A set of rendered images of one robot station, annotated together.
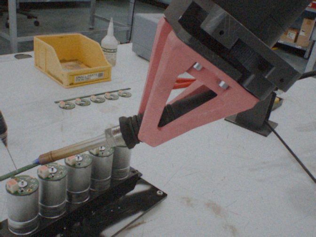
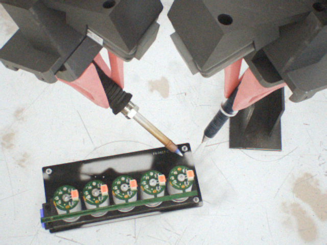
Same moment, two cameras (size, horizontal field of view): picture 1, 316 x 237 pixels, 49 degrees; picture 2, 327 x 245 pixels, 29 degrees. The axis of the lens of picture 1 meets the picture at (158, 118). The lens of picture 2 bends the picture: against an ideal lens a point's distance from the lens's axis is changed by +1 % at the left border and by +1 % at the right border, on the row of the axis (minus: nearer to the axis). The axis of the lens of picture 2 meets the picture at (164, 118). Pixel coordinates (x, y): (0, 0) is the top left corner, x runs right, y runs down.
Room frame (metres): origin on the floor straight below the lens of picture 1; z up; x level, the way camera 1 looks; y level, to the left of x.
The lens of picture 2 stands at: (0.38, 0.20, 1.40)
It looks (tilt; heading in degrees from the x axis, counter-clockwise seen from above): 66 degrees down; 219
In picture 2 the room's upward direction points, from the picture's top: 6 degrees clockwise
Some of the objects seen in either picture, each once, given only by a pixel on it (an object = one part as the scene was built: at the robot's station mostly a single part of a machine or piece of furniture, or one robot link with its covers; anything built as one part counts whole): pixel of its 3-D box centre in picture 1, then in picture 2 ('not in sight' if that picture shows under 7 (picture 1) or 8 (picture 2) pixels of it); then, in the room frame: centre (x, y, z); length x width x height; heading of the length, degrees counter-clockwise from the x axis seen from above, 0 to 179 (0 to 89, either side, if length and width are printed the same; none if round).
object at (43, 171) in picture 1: (44, 171); (160, 179); (0.23, 0.09, 0.82); 0.01 x 0.01 x 0.01; 55
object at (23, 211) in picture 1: (23, 208); (179, 185); (0.21, 0.10, 0.79); 0.02 x 0.02 x 0.05
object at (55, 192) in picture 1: (51, 193); (152, 190); (0.24, 0.08, 0.79); 0.02 x 0.02 x 0.05
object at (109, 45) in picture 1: (109, 42); not in sight; (0.71, 0.12, 0.80); 0.03 x 0.03 x 0.10
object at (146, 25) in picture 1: (171, 42); not in sight; (0.79, 0.00, 0.80); 0.15 x 0.12 x 0.10; 42
